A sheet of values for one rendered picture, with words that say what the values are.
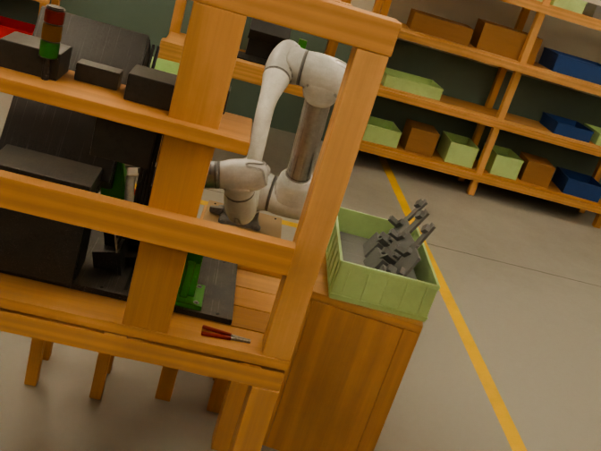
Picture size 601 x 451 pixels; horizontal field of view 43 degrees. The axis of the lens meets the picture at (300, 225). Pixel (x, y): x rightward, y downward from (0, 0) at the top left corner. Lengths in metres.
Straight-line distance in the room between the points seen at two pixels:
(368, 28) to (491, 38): 5.82
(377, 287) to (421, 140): 4.94
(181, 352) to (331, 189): 0.69
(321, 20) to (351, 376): 1.67
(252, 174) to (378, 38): 0.65
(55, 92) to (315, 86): 1.05
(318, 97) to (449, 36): 4.95
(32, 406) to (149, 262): 1.33
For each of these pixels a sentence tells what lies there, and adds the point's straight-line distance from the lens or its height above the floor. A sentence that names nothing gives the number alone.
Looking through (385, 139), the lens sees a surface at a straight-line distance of 7.77.
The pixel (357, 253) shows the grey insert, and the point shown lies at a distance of 3.37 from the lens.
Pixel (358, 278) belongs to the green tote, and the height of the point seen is 0.90.
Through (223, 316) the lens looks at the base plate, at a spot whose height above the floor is 0.90.
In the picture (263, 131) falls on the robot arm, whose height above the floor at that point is 1.41.
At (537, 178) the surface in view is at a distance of 8.34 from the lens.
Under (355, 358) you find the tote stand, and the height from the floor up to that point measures 0.56.
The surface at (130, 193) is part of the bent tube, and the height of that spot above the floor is 1.18.
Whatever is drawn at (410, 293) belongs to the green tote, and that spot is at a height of 0.90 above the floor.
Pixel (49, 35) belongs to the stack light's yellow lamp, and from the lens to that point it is 2.11.
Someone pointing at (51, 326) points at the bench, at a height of 0.82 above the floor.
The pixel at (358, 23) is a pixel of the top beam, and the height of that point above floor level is 1.91.
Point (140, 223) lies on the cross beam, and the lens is 2.13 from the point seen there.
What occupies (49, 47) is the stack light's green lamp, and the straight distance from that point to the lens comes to 2.12.
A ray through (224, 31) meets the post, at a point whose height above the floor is 1.80.
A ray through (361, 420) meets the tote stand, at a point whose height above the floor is 0.28.
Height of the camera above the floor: 2.12
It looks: 21 degrees down
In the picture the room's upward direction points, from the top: 17 degrees clockwise
